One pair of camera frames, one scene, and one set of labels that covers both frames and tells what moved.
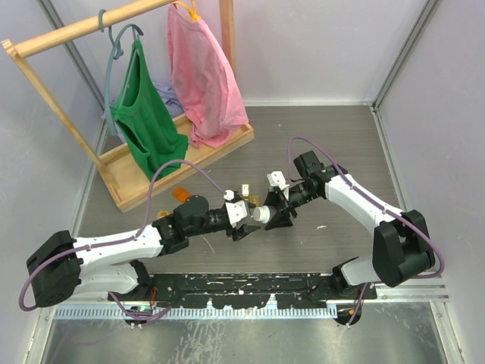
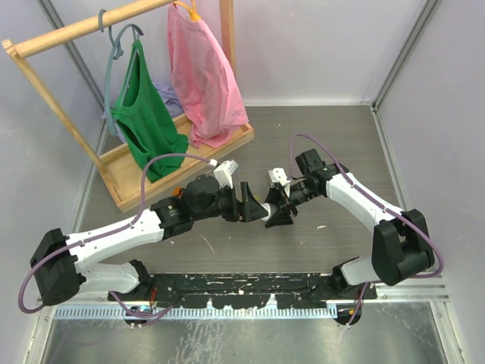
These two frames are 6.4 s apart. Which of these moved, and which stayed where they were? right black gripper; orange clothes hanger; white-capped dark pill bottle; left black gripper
Moved: left black gripper
Stayed: orange clothes hanger; white-capped dark pill bottle; right black gripper
